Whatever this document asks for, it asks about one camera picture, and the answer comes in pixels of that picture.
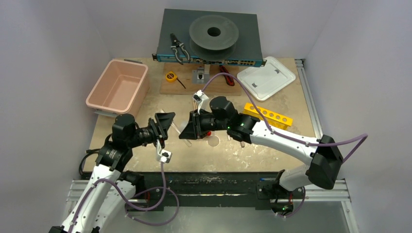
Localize white plastic lid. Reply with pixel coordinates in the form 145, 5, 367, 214
237, 56, 296, 101

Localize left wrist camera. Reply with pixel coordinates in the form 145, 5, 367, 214
156, 140, 172, 163

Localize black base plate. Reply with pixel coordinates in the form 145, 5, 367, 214
113, 171, 305, 211

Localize yellow test tube rack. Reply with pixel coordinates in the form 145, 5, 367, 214
243, 102, 293, 130

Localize clear glass tube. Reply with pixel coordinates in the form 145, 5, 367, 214
160, 109, 192, 148

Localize grey network switch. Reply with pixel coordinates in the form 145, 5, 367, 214
152, 9, 266, 67

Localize yellow tape measure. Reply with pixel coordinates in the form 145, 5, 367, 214
165, 71, 186, 89

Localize red utility knife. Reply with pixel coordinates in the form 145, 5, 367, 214
219, 65, 235, 86

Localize grey metal bracket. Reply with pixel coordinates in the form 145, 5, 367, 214
191, 64, 210, 84

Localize black wire stripper pliers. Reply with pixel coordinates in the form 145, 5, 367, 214
170, 33, 191, 65

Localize grey cable spool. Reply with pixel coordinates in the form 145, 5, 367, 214
189, 15, 240, 62

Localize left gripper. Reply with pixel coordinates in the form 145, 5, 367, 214
127, 112, 174, 148

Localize wooden board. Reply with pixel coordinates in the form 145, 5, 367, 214
160, 63, 242, 96

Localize aluminium rail frame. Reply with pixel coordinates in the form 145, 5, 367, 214
66, 59, 358, 233

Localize clear petri dish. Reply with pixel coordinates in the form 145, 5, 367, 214
207, 135, 220, 147

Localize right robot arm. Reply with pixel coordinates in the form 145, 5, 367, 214
179, 96, 343, 198

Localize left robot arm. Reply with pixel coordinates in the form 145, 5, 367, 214
50, 112, 175, 233

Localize wooden stick left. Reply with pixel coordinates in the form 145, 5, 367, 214
192, 99, 198, 111

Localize pink plastic bin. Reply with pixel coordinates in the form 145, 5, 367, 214
86, 59, 150, 116

